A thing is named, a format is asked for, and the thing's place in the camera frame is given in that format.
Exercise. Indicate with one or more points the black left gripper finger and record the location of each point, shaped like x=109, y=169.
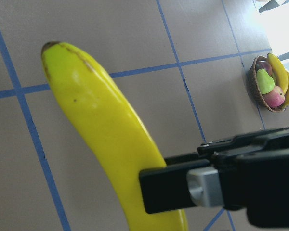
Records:
x=248, y=171

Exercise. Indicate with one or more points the pink apple upper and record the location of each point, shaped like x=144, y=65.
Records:
x=275, y=97

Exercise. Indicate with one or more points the dark red apple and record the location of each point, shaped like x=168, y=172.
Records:
x=262, y=64

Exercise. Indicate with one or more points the green pear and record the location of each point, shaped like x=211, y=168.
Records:
x=265, y=81

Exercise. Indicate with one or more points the brown paper table cover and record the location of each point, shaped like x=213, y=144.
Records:
x=181, y=64

